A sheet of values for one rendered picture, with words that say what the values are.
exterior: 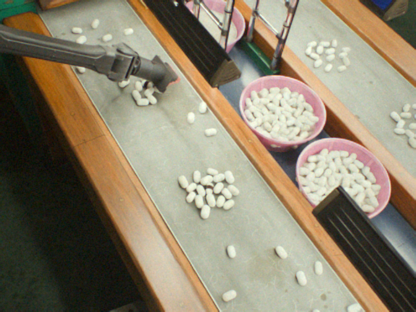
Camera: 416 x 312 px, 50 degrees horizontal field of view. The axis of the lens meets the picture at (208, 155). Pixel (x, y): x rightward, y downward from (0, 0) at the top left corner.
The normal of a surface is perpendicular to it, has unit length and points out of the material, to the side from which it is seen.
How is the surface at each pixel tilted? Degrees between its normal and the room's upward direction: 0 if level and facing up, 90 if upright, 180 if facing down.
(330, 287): 0
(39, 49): 77
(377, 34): 0
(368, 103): 0
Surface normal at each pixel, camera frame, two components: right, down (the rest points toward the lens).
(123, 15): 0.11, -0.56
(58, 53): 0.59, 0.56
